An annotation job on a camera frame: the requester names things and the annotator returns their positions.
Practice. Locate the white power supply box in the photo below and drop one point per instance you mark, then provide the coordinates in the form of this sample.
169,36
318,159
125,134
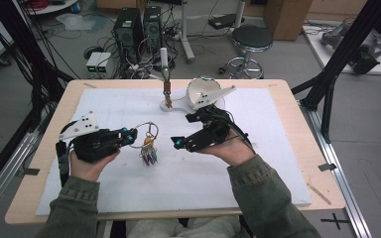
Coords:
104,62
92,62

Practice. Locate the clear plastic bag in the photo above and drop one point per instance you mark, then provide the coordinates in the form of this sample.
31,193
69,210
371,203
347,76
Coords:
76,22

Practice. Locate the black tape piece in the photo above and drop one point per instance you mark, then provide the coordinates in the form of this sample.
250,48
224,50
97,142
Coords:
327,167

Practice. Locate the white desk leg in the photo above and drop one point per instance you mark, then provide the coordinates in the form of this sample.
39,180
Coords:
186,33

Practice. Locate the small black computer tower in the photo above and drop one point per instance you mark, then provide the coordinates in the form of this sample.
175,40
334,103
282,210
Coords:
152,26

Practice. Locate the white platform board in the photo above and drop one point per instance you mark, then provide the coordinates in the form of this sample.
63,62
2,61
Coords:
317,46

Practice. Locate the grey robot device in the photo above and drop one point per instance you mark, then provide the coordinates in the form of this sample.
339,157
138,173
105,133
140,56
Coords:
367,53

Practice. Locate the brown cardboard box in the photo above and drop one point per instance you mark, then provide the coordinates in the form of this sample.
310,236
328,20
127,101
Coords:
287,18

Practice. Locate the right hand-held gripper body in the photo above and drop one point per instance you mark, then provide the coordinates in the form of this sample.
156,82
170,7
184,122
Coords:
215,130

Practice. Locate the white eggshell-shaped bowl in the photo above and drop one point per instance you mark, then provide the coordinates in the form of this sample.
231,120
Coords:
200,87

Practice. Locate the thin wooden stick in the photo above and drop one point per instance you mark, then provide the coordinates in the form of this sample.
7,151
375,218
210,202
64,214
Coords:
319,194

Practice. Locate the person's right hand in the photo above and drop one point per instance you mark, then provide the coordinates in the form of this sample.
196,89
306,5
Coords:
233,152

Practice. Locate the person's legs light trousers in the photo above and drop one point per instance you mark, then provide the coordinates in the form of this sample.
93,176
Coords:
185,229

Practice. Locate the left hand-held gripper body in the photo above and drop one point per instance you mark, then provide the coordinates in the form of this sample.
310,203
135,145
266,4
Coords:
94,145

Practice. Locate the black tape cross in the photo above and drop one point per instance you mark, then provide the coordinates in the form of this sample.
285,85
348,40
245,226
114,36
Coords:
335,220

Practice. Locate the white mat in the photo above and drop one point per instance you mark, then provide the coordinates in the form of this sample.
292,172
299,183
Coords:
178,185

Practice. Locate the large black computer tower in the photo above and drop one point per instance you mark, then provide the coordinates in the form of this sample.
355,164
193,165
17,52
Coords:
127,29

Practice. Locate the person's left hand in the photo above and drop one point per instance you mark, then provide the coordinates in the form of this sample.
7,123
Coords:
86,170

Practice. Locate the colourful key bunch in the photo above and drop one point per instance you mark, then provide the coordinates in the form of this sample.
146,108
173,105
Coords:
149,152

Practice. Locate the black round stool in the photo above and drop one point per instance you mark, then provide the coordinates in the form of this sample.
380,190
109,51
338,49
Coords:
252,38

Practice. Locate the black flat device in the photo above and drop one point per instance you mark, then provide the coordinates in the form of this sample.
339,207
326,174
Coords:
225,20

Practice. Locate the wooden table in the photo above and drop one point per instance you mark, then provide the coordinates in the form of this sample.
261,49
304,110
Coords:
317,178

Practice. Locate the white post key stand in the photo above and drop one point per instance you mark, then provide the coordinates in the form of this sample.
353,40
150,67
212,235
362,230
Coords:
164,56

